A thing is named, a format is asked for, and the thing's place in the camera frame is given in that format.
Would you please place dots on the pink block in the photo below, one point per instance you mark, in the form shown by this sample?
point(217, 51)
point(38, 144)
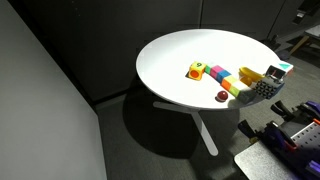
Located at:
point(216, 70)

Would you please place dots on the blue block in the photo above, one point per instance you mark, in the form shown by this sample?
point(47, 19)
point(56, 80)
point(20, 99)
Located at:
point(223, 76)

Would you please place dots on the orange block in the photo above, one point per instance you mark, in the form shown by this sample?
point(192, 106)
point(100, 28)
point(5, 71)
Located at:
point(228, 83)

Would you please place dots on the white grey block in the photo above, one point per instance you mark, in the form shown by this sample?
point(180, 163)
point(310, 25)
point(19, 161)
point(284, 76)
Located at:
point(247, 96)

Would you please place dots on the yellow orange number cube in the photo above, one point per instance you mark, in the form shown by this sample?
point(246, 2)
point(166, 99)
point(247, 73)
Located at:
point(196, 70)

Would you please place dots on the white table base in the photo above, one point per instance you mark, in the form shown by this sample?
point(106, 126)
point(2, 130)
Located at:
point(203, 133)

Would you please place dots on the dark red ball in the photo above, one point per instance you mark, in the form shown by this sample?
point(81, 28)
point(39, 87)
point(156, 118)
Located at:
point(222, 95)

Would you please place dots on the yellow banana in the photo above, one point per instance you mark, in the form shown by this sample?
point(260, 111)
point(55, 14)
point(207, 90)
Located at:
point(250, 72)

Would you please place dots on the black purple clamp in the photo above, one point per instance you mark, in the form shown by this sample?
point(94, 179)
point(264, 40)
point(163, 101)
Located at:
point(314, 168)
point(253, 130)
point(283, 109)

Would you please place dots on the grey flat board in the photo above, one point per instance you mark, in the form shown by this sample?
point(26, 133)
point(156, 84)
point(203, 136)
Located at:
point(263, 163)

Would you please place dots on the white cube teal triangle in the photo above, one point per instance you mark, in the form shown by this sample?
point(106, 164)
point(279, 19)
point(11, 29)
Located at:
point(286, 66)

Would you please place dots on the wooden leg white table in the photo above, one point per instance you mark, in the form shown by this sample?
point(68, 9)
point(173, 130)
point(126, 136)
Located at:
point(300, 44)

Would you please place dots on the perforated metal plate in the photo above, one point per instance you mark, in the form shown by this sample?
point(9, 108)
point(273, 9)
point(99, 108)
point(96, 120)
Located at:
point(308, 136)

